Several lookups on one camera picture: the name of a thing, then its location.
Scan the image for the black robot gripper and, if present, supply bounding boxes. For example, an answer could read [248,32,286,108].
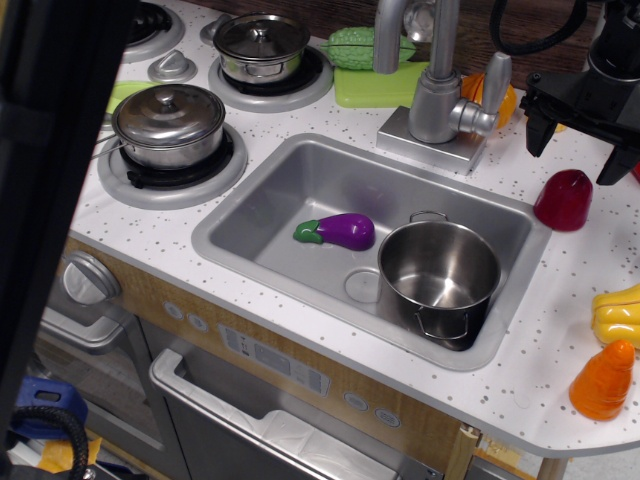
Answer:
[520,71,639,186]

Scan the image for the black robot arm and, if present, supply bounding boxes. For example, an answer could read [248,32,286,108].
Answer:
[521,1,639,186]

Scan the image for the dark red toy sweet potato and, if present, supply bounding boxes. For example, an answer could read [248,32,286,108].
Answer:
[533,169,593,232]

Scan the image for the open steel pot in sink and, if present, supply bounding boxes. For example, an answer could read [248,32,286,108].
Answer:
[376,210,501,351]

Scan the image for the grey toy sink basin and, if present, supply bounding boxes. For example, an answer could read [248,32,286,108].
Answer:
[192,134,551,371]

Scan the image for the lidded steel pot rear burner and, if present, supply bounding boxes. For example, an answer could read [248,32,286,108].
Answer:
[213,13,310,85]

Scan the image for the lidded steel pot burner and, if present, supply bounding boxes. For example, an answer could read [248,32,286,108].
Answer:
[213,13,310,85]
[95,84,226,170]

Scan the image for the lidded steel pot front burner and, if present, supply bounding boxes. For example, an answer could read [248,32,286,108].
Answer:
[95,84,226,170]

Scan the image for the orange toy fruit behind faucet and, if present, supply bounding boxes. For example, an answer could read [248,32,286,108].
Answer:
[461,73,518,130]

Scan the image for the silver toy faucet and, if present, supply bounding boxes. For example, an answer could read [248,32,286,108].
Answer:
[376,1,512,175]

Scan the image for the yellow toy bell pepper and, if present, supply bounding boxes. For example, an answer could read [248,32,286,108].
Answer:
[591,285,640,349]

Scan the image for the light green cutting board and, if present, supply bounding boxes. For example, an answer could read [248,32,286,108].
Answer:
[334,62,429,108]

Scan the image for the purple toy eggplant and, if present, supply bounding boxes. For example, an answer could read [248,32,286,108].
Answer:
[293,213,376,251]

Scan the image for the orange toy carrot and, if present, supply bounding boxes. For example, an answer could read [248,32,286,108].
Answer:
[569,340,635,421]

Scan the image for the green toy bitter gourd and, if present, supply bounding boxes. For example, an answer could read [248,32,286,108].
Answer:
[320,26,418,72]

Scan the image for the rear right stove burner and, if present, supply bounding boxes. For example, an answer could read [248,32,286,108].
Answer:
[208,47,333,113]

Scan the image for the stove burner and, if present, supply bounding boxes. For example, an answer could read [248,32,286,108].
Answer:
[208,47,333,113]
[97,125,248,210]
[122,2,185,63]

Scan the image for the silver stove knob upper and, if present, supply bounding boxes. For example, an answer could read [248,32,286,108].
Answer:
[199,13,233,47]

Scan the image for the silver stove knob near pots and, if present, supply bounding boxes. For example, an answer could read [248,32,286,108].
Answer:
[147,49,198,84]

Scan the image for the front stove burner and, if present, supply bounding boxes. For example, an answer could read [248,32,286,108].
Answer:
[97,125,248,210]

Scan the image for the rear left stove burner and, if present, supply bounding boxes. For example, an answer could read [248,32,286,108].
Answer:
[122,2,185,63]

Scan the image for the light green plate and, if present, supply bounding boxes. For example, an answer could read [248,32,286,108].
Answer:
[101,80,158,131]

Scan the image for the silver oven knob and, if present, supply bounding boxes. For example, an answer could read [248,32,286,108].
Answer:
[61,250,121,306]

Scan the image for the blue clamp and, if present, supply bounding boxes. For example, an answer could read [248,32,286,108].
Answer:
[10,376,88,440]

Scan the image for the black braided cable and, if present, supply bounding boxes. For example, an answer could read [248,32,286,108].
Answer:
[488,0,590,56]

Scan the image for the grey dishwasher door handle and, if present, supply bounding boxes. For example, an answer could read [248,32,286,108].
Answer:
[150,349,444,479]

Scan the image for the grey oven door handle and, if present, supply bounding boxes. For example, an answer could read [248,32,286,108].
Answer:
[40,307,133,356]

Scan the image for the black camera frame post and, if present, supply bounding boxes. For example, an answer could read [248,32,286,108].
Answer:
[0,0,143,441]

